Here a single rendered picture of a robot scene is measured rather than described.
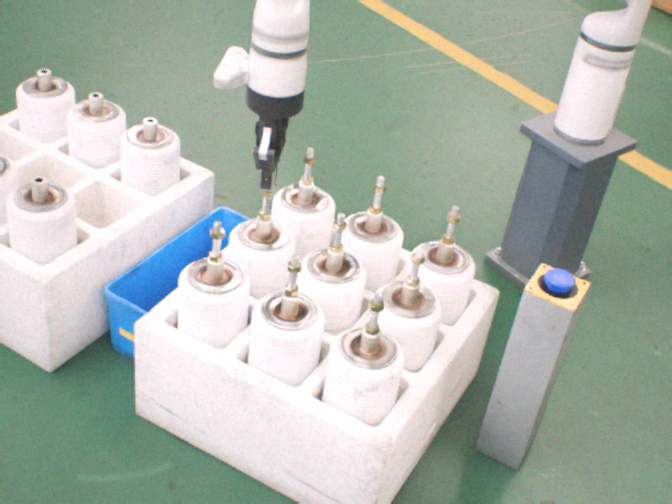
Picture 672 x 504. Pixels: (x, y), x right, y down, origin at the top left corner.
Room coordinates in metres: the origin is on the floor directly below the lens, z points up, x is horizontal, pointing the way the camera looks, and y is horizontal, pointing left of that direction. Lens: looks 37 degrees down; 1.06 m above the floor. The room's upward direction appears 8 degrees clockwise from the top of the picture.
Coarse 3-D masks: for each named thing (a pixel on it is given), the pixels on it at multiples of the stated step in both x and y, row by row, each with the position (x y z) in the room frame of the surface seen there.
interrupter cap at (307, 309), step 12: (264, 300) 0.95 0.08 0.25; (276, 300) 0.95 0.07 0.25; (300, 300) 0.96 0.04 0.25; (312, 300) 0.96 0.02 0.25; (264, 312) 0.92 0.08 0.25; (276, 312) 0.93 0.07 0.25; (300, 312) 0.94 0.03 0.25; (312, 312) 0.94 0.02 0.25; (276, 324) 0.90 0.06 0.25; (288, 324) 0.91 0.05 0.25; (300, 324) 0.91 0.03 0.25
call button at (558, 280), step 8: (552, 272) 1.00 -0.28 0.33; (560, 272) 1.00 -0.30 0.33; (568, 272) 1.01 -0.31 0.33; (544, 280) 0.99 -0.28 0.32; (552, 280) 0.98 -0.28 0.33; (560, 280) 0.99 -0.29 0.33; (568, 280) 0.99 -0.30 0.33; (552, 288) 0.98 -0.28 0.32; (560, 288) 0.97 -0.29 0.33; (568, 288) 0.98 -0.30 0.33
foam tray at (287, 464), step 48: (480, 288) 1.14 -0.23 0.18; (144, 336) 0.94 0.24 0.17; (240, 336) 0.95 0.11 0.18; (480, 336) 1.10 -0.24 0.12; (144, 384) 0.94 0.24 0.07; (192, 384) 0.91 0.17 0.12; (240, 384) 0.88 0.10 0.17; (432, 384) 0.92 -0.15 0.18; (192, 432) 0.91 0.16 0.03; (240, 432) 0.87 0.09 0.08; (288, 432) 0.84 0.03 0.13; (336, 432) 0.82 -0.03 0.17; (384, 432) 0.82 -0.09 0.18; (432, 432) 0.97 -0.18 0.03; (288, 480) 0.84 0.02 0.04; (336, 480) 0.81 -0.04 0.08; (384, 480) 0.81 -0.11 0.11
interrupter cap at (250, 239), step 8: (248, 224) 1.11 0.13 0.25; (272, 224) 1.12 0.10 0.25; (280, 224) 1.12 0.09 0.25; (240, 232) 1.09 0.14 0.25; (248, 232) 1.09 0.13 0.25; (272, 232) 1.11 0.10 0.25; (280, 232) 1.10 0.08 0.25; (288, 232) 1.11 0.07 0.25; (240, 240) 1.07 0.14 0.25; (248, 240) 1.07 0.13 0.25; (256, 240) 1.08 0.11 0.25; (264, 240) 1.08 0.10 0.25; (272, 240) 1.09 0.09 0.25; (280, 240) 1.08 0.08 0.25; (288, 240) 1.09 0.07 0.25; (256, 248) 1.06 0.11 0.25; (264, 248) 1.06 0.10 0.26; (272, 248) 1.06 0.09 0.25; (280, 248) 1.07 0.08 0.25
